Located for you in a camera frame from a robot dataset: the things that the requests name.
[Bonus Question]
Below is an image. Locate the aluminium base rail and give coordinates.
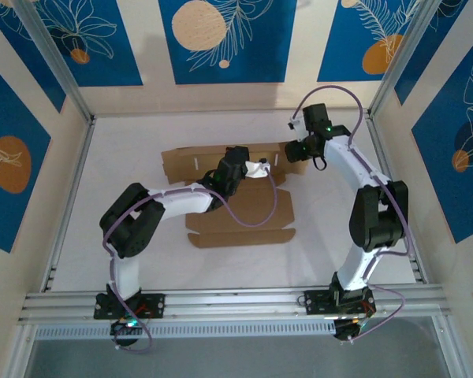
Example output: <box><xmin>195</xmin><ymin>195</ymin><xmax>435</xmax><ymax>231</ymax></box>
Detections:
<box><xmin>17</xmin><ymin>283</ymin><xmax>453</xmax><ymax>327</ymax></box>

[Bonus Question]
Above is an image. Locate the grey slotted cable duct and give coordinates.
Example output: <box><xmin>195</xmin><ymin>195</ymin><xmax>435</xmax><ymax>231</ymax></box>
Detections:
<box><xmin>34</xmin><ymin>318</ymin><xmax>337</xmax><ymax>340</ymax></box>

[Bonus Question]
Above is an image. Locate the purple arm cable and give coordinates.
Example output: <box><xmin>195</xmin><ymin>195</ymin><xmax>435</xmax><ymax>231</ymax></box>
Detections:
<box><xmin>102</xmin><ymin>159</ymin><xmax>279</xmax><ymax>354</ymax></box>
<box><xmin>291</xmin><ymin>84</ymin><xmax>417</xmax><ymax>347</ymax></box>

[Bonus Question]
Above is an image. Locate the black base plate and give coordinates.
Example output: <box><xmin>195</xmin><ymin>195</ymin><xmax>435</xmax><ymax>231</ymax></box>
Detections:
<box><xmin>93</xmin><ymin>291</ymin><xmax>166</xmax><ymax>320</ymax></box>
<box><xmin>304</xmin><ymin>289</ymin><xmax>376</xmax><ymax>316</ymax></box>

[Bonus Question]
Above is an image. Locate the aluminium right side rail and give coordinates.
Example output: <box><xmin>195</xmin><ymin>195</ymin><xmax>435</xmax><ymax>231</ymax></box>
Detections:
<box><xmin>364</xmin><ymin>112</ymin><xmax>429</xmax><ymax>284</ymax></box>

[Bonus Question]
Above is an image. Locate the aluminium left side rail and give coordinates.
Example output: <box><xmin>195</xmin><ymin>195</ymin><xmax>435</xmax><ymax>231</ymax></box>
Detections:
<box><xmin>41</xmin><ymin>117</ymin><xmax>98</xmax><ymax>292</ymax></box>

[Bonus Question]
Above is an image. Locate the aluminium frame post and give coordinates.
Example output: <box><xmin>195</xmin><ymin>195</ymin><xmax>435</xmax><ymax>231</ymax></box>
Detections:
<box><xmin>12</xmin><ymin>0</ymin><xmax>95</xmax><ymax>124</ymax></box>
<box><xmin>368</xmin><ymin>0</ymin><xmax>449</xmax><ymax>117</ymax></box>

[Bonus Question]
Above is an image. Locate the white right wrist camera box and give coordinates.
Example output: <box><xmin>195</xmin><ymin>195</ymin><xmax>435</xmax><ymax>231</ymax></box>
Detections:
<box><xmin>287</xmin><ymin>113</ymin><xmax>307</xmax><ymax>142</ymax></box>

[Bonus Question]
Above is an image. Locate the brown cardboard box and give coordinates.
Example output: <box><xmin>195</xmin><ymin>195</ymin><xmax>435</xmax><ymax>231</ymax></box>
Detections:
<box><xmin>160</xmin><ymin>142</ymin><xmax>308</xmax><ymax>249</ymax></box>

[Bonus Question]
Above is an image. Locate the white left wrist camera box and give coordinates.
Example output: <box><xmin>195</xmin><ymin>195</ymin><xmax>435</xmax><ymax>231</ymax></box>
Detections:
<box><xmin>244</xmin><ymin>158</ymin><xmax>272</xmax><ymax>180</ymax></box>

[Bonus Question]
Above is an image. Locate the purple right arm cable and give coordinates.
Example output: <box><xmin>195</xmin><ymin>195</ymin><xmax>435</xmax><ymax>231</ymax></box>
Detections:
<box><xmin>291</xmin><ymin>84</ymin><xmax>417</xmax><ymax>347</ymax></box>

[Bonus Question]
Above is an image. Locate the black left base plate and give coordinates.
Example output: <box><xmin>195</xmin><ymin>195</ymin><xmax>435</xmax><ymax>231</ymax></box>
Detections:
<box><xmin>93</xmin><ymin>291</ymin><xmax>166</xmax><ymax>320</ymax></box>

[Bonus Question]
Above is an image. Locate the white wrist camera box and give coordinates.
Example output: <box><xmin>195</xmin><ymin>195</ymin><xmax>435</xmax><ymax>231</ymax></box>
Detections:
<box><xmin>244</xmin><ymin>158</ymin><xmax>272</xmax><ymax>180</ymax></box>
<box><xmin>287</xmin><ymin>113</ymin><xmax>307</xmax><ymax>142</ymax></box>

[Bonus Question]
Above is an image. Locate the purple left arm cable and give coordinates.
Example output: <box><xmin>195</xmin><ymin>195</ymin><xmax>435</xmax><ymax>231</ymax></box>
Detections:
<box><xmin>102</xmin><ymin>159</ymin><xmax>279</xmax><ymax>354</ymax></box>

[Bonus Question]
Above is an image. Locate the aluminium right frame post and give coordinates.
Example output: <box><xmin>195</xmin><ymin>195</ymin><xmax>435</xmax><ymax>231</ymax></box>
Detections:
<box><xmin>368</xmin><ymin>0</ymin><xmax>449</xmax><ymax>117</ymax></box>

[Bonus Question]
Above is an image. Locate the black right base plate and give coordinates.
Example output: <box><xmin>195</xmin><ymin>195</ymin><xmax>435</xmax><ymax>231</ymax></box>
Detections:
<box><xmin>304</xmin><ymin>289</ymin><xmax>376</xmax><ymax>316</ymax></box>

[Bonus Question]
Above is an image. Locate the aluminium left frame post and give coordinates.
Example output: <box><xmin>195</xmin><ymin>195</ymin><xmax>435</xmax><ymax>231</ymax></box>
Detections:
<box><xmin>12</xmin><ymin>0</ymin><xmax>95</xmax><ymax>124</ymax></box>

